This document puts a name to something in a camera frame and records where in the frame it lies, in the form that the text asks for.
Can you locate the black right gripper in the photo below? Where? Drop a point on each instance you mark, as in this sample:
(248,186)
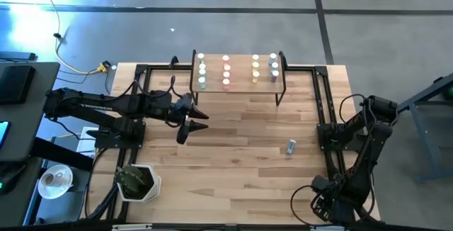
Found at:
(331,192)

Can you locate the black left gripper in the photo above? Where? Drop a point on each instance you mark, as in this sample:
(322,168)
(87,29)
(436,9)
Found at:
(178,110)

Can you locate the salmon medicine bottle white cap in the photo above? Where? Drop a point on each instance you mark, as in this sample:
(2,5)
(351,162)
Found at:
(226,83)
(226,67)
(225,58)
(226,74)

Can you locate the clear vial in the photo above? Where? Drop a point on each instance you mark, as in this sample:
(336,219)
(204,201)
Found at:
(291,147)

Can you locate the yellow medicine bottle white cap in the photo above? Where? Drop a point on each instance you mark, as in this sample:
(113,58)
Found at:
(255,57)
(255,75)
(255,64)

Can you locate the blue medicine bottle white cap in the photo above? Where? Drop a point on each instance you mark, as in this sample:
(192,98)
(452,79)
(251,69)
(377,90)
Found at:
(274,64)
(272,56)

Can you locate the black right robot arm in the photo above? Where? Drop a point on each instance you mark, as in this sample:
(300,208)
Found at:
(384,108)

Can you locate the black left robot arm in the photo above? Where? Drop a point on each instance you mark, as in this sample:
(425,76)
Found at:
(88,105)

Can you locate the white plant pot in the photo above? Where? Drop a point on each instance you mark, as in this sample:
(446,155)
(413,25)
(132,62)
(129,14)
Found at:
(155,185)

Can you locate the tall green cactus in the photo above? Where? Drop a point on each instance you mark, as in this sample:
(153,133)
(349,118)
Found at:
(131,181)

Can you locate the white paper sheet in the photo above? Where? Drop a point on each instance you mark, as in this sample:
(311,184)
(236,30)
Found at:
(86,142)

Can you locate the black angled support beam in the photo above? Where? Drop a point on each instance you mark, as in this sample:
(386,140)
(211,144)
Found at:
(60,153)

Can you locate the white coffee cup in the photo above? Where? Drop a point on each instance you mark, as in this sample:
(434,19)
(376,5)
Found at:
(53,178)

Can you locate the grey side desk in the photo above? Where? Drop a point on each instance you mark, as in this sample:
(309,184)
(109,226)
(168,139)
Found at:
(32,117)

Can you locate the black flat device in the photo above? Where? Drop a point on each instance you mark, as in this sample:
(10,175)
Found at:
(16,84)

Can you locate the smartphone with lit screen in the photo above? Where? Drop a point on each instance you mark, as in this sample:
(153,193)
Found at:
(3,135)

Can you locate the wooden shelf black metal frame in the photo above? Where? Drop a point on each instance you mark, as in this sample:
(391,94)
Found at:
(240,82)

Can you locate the black rig frame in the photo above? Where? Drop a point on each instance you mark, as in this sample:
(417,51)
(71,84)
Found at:
(327,93)

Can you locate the grey metal stand frame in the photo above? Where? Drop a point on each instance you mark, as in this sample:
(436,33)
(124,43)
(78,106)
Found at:
(421,117)

